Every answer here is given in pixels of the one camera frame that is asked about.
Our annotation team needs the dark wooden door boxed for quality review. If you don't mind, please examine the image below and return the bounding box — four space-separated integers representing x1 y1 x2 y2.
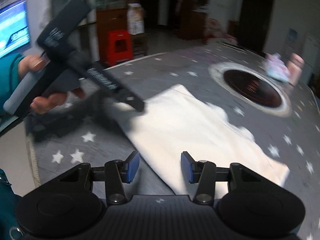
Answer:
237 0 274 56

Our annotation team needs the white paper bag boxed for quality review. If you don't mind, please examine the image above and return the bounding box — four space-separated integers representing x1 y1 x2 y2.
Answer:
127 3 144 35

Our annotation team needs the round black induction cooktop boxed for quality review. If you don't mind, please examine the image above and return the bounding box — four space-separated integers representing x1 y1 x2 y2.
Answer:
208 62 292 118

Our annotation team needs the cream sweatshirt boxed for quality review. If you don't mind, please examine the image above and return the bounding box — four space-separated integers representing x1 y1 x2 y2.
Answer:
111 84 290 196

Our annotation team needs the teal sleeve forearm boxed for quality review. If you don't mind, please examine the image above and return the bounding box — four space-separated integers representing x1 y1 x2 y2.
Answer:
0 53 24 116

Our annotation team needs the pink cartoon folding item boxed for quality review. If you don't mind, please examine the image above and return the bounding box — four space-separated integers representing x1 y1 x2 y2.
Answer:
203 18 238 46

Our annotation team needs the red plastic stool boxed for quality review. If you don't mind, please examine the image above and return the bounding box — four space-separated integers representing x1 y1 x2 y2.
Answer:
106 29 133 66

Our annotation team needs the grey star tablecloth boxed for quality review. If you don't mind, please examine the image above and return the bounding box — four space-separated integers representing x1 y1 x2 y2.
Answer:
26 44 319 239

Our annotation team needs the white refrigerator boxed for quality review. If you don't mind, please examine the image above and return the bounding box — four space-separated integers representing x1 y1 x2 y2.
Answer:
302 33 319 84

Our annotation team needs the pink tissue pack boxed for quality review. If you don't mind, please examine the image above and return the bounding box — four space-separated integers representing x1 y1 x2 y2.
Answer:
263 53 290 83

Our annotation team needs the person's left hand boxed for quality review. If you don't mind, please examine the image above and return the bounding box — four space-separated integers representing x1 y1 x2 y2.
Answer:
18 54 87 114

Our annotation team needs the pink thermos bottle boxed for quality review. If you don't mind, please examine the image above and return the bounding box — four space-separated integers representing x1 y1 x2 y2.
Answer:
286 53 304 86

